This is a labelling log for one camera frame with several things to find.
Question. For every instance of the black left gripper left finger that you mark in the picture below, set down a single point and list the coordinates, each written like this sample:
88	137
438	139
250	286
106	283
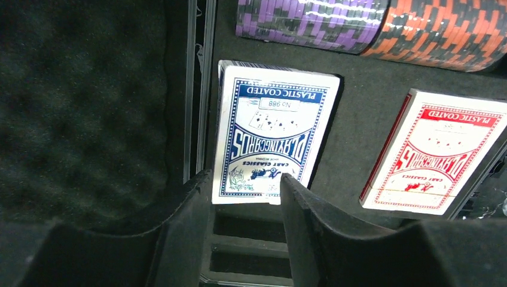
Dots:
160	246

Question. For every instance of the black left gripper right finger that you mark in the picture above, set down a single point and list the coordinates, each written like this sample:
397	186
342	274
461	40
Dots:
329	247

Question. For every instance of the blue playing card box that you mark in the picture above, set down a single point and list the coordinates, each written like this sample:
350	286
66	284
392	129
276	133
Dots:
272	121

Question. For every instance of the red playing card box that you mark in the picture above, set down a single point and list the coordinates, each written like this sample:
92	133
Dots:
435	145

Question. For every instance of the black poker set case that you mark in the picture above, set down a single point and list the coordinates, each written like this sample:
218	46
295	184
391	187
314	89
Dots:
96	111

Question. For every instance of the purple black poker chip stack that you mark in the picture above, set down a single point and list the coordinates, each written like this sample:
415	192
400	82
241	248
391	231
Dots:
344	26

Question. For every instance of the orange black poker chip stack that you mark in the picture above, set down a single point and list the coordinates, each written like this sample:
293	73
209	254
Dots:
467	36

